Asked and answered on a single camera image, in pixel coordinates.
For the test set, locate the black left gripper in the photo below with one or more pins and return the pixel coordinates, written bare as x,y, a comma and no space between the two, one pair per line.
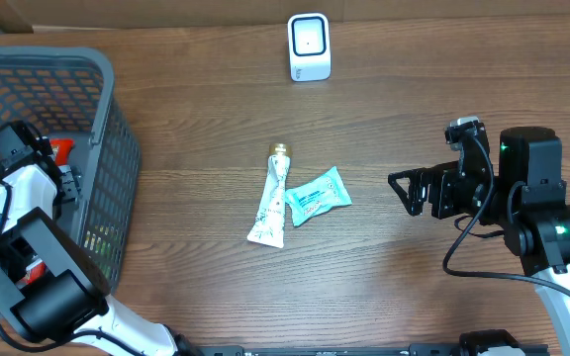
67,183

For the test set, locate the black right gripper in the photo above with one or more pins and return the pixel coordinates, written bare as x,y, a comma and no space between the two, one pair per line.
431,189

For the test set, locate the red spaghetti packet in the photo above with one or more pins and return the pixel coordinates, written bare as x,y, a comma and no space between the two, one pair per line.
61,148

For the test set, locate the teal wet wipes packet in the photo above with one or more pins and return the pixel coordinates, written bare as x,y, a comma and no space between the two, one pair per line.
317,197

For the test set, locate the white tube gold cap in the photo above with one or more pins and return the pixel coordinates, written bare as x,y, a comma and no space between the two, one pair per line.
268,227

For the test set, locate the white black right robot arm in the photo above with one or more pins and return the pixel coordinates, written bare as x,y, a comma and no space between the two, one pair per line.
524,194

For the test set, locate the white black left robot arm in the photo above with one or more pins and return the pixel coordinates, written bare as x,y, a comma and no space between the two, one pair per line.
51,292

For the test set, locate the white barcode scanner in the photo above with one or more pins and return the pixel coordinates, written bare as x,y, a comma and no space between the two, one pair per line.
309,46

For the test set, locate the grey plastic shopping basket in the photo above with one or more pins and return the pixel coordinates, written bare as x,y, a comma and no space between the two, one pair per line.
68,92

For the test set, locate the brown cardboard backdrop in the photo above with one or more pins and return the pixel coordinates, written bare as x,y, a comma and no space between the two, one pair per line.
20,16

